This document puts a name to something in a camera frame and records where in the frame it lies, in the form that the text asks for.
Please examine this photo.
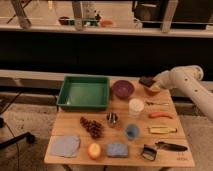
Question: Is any black eraser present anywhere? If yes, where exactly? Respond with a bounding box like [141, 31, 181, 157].
[139, 77, 155, 87]

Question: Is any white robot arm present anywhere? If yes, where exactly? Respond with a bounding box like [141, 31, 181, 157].
[153, 65, 213, 122]

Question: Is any red bowl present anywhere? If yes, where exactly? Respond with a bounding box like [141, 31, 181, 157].
[144, 86, 159, 96]

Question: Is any purple bowl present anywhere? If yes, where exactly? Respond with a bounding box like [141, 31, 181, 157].
[111, 80, 135, 99]

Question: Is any small fork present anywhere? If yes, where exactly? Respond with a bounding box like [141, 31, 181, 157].
[145, 101, 169, 106]

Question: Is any white lidded cup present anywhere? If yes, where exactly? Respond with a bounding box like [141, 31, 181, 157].
[129, 98, 144, 117]

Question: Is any orange carrot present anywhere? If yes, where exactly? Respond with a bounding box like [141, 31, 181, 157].
[148, 112, 173, 119]

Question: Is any blue cup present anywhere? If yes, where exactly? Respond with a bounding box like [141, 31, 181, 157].
[125, 124, 140, 140]

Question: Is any bunch of red grapes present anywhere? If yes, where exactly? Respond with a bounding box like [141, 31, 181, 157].
[80, 117, 103, 139]

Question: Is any blue sponge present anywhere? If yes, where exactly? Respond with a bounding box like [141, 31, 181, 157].
[106, 143, 128, 157]

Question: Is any green plastic tray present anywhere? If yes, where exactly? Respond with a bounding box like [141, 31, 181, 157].
[57, 76, 110, 111]

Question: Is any red yellow apple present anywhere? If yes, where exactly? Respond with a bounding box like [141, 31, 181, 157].
[88, 143, 101, 160]

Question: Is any blue-grey cloth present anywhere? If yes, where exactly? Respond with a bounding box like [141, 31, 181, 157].
[50, 135, 80, 158]

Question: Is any black chair base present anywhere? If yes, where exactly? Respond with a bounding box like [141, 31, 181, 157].
[0, 117, 36, 150]

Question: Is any black handled knife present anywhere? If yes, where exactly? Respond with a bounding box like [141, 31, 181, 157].
[155, 141, 188, 152]

